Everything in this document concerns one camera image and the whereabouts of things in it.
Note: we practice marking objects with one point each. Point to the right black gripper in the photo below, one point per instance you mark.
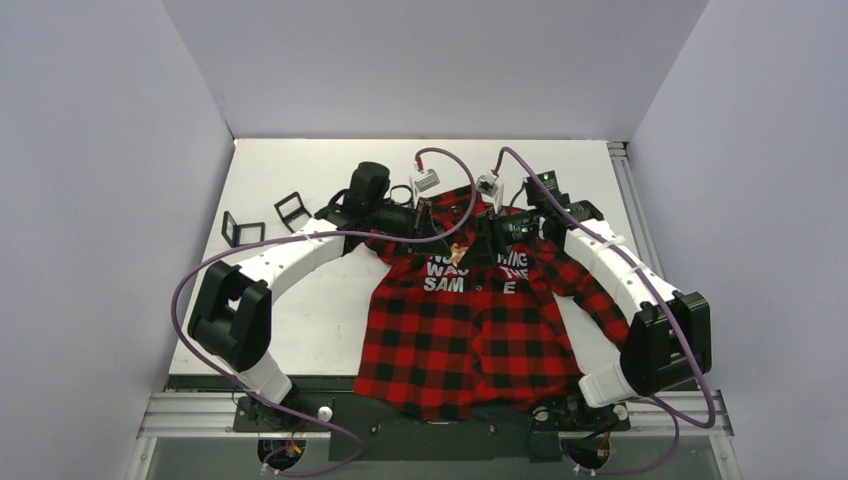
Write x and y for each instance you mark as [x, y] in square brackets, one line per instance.
[494, 228]

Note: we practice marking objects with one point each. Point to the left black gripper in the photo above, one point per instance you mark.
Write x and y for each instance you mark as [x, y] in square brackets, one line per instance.
[420, 220]

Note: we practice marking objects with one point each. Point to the orange gold brooch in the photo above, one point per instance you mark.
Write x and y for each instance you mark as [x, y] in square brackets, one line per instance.
[457, 253]

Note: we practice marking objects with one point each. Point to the red black plaid shirt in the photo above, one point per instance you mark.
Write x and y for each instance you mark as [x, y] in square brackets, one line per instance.
[440, 340]

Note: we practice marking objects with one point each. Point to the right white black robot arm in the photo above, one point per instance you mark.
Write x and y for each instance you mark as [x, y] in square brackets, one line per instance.
[580, 231]

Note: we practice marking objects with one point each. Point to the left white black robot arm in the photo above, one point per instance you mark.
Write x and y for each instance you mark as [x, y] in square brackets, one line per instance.
[232, 314]

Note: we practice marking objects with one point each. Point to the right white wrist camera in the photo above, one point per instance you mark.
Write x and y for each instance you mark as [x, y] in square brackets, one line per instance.
[489, 184]

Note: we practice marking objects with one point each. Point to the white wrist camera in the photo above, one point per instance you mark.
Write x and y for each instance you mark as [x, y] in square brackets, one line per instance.
[424, 180]
[489, 184]

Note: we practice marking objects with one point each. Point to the black frame stand right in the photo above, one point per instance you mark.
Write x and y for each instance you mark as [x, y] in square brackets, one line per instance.
[291, 209]

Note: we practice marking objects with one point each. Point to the black frame stand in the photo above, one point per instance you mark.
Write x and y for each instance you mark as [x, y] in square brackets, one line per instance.
[237, 234]
[291, 209]

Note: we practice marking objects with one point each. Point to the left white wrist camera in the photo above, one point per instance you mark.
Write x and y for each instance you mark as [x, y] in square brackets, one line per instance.
[424, 180]

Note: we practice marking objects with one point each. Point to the black frame stand left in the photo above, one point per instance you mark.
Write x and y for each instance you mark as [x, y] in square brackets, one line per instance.
[237, 234]

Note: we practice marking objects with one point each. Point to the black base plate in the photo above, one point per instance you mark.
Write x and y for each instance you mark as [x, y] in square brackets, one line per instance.
[375, 431]

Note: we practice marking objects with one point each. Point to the aluminium front rail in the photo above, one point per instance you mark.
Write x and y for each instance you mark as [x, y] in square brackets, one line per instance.
[213, 415]

